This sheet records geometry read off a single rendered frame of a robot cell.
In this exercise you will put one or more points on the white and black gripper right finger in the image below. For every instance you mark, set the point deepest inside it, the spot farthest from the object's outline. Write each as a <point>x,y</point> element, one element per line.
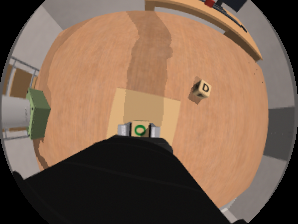
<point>154,131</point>

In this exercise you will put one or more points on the wooden letter block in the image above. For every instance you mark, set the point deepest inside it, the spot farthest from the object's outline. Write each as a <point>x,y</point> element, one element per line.
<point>140,128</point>
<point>202,89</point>

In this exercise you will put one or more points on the tan flat mat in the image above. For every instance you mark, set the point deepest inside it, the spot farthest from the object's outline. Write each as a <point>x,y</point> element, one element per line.
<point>129,105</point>

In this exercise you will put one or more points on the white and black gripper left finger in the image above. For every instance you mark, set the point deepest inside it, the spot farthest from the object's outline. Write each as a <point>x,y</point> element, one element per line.
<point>124,129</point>

